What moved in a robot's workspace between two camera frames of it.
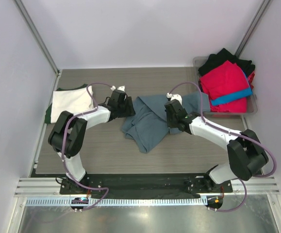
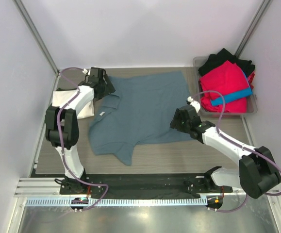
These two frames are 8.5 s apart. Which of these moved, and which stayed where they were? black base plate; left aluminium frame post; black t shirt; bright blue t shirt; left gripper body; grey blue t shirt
Moved: left gripper body; grey blue t shirt
Stayed: black t shirt; bright blue t shirt; left aluminium frame post; black base plate
